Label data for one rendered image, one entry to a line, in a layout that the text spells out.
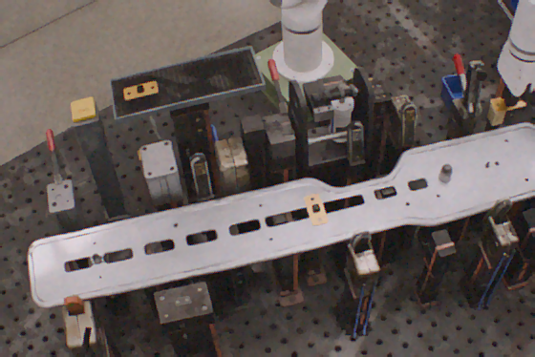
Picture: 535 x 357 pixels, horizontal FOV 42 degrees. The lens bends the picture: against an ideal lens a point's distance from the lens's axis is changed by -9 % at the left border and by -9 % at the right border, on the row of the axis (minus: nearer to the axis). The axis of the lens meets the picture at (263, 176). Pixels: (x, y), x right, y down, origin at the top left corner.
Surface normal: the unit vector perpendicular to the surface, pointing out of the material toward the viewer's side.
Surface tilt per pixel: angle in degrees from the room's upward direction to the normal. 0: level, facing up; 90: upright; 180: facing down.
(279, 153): 90
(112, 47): 0
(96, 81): 0
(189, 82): 0
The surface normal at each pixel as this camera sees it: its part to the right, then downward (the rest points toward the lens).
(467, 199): -0.04, -0.57
